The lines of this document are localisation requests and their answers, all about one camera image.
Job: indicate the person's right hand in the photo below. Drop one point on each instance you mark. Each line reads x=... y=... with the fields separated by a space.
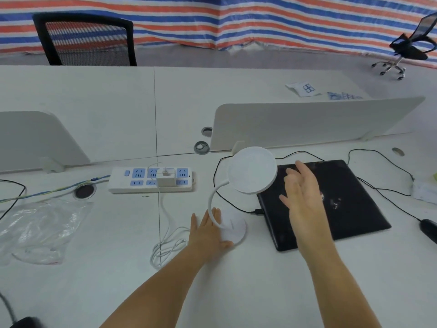
x=307 y=208

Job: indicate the person's left hand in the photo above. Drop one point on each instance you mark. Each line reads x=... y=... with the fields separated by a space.
x=208 y=240

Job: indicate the person's right thumb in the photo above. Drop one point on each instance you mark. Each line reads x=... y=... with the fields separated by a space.
x=285 y=201

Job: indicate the person's left little finger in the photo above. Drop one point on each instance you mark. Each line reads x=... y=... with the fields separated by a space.
x=194 y=223

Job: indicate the person's left thumb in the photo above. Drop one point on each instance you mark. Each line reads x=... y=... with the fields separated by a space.
x=227 y=245

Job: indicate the white round desk lamp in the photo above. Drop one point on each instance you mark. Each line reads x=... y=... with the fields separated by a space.
x=252 y=170

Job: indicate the person's left forearm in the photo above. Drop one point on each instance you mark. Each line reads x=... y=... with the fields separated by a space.
x=153 y=290

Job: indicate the person's right forearm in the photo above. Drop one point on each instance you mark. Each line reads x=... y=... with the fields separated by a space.
x=327 y=276

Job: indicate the white plug adapter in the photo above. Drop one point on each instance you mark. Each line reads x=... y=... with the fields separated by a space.
x=165 y=179

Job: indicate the black laptop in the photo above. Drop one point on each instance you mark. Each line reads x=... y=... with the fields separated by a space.
x=351 y=215

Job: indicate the long white desk divider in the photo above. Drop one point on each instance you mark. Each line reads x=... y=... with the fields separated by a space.
x=307 y=124

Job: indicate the white power strip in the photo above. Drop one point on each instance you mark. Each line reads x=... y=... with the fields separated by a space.
x=119 y=182

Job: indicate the paper with blue grid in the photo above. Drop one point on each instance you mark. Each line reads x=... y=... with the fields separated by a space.
x=344 y=96
x=305 y=89

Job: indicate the white papers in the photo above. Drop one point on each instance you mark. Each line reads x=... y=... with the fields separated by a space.
x=426 y=191

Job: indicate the black computer mouse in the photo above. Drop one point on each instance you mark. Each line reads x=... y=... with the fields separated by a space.
x=431 y=230

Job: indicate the clear plastic bag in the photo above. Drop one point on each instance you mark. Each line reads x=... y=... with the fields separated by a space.
x=37 y=228

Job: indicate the short white desk divider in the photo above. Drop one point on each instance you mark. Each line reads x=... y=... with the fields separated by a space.
x=30 y=140

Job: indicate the striped tarpaulin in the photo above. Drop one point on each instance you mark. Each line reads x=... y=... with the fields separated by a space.
x=239 y=20

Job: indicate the black swivel chair chrome base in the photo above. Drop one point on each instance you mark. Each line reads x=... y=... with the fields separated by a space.
x=411 y=47

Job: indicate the black mesh office chair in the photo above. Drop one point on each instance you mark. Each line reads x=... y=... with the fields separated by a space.
x=85 y=37

